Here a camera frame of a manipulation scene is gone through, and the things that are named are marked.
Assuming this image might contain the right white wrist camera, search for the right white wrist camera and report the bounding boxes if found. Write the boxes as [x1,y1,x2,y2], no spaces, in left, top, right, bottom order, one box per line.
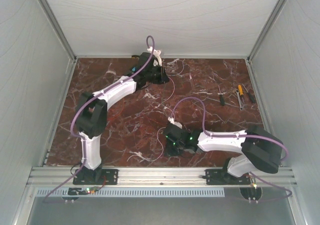
[168,117,183,129]

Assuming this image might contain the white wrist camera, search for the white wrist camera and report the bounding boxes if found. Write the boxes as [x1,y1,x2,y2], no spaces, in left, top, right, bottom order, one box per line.
[147,46,162,67]
[168,117,183,129]

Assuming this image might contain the red wire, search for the red wire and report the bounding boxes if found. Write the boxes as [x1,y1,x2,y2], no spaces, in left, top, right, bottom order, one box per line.
[107,104,166,128]

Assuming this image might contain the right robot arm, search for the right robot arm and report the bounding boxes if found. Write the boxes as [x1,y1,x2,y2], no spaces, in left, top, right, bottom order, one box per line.
[163,121,284,184]

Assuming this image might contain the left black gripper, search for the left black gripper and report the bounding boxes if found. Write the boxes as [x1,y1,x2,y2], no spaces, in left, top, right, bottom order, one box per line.
[147,63,171,86]

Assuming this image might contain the silver wrench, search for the silver wrench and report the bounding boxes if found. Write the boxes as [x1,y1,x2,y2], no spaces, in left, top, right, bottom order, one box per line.
[235,89,244,111]

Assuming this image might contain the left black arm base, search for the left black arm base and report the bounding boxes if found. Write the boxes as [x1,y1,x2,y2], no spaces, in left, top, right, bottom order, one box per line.
[72,167,119,186]

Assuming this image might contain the black handled screwdriver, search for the black handled screwdriver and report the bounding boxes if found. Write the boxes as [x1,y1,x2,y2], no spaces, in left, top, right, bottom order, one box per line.
[247,91,256,104]

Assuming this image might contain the black yellow edge clip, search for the black yellow edge clip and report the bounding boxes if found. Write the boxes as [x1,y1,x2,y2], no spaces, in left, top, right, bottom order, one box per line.
[131,54,143,59]

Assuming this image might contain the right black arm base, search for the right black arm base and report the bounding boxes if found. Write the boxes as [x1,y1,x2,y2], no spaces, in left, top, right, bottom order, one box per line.
[202,168,251,186]

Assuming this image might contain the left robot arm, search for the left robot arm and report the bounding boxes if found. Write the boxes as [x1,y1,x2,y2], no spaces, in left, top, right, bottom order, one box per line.
[71,48,170,184]

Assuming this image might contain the yellow handled screwdriver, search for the yellow handled screwdriver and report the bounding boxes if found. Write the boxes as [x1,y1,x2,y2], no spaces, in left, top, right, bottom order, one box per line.
[238,84,244,96]

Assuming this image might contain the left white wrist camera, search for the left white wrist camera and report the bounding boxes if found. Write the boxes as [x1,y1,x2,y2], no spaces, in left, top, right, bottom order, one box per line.
[147,46,162,67]

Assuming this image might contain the aluminium front rail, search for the aluminium front rail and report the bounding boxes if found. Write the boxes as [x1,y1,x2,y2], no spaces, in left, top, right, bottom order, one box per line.
[27,166,297,187]

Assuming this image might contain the slotted grey cable duct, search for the slotted grey cable duct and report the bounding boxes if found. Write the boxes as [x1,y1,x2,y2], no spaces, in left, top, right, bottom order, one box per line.
[36,187,225,198]

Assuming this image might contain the red shaft black screwdriver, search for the red shaft black screwdriver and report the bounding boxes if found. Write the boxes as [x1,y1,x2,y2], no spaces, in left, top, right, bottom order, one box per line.
[218,86,225,106]

